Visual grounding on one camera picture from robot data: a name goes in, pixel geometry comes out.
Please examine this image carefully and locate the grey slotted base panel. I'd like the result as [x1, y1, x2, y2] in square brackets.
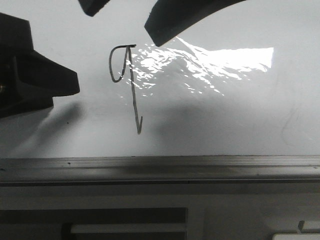
[0, 182, 320, 240]

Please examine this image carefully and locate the white box at corner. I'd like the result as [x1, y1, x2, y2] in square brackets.
[272, 233, 320, 240]

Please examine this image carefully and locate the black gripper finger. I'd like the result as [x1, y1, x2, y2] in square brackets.
[78, 0, 110, 17]
[0, 13, 80, 118]
[144, 0, 240, 47]

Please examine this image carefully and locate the white whiteboard with aluminium frame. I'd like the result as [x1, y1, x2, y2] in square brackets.
[0, 0, 320, 185]

